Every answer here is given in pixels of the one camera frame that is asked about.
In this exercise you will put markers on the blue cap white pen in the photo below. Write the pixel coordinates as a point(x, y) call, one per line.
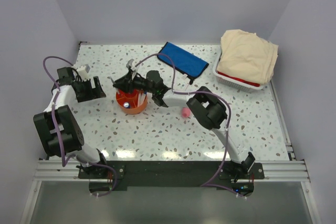
point(143, 97)

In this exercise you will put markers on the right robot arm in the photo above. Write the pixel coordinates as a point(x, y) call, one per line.
point(211, 112)

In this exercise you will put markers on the pink patterned tube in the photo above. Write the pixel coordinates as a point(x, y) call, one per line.
point(185, 112)

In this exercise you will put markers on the orange round organizer container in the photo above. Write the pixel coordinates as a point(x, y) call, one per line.
point(132, 99)

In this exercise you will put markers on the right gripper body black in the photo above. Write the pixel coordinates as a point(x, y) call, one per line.
point(133, 82)

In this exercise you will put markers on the orange cap white pen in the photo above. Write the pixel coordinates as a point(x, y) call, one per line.
point(139, 99)

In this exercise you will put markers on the blue cap grey glue stick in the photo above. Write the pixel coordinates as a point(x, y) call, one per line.
point(126, 105)

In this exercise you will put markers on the red cloth in basket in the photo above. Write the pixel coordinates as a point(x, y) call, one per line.
point(239, 78)

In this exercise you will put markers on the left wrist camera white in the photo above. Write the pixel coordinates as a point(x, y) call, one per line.
point(82, 73)

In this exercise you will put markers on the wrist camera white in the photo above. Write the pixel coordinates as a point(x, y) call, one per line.
point(131, 67)
point(82, 73)

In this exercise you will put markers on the beige folded cloth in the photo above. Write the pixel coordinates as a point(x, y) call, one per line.
point(247, 56)

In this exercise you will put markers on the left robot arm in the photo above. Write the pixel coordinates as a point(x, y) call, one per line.
point(57, 128)

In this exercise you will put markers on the aluminium rail frame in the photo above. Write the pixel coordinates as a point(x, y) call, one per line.
point(160, 134)

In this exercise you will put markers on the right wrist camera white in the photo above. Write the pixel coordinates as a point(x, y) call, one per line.
point(131, 67)

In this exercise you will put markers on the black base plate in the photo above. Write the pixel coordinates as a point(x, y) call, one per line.
point(122, 175)

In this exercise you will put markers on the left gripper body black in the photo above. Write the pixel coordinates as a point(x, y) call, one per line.
point(86, 93)

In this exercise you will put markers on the white plastic basket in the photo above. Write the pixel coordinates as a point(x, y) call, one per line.
point(234, 83)

